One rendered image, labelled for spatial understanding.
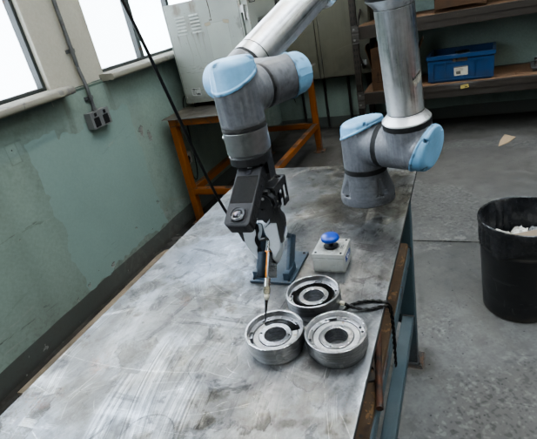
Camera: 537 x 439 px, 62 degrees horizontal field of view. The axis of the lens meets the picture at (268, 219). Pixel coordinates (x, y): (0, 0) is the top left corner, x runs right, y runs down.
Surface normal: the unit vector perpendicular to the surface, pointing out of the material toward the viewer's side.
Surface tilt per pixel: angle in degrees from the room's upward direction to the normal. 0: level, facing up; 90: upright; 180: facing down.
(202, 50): 90
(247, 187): 32
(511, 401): 0
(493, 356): 0
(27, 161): 90
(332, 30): 90
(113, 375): 0
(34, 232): 90
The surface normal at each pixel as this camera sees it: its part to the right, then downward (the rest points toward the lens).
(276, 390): -0.18, -0.88
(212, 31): -0.36, 0.47
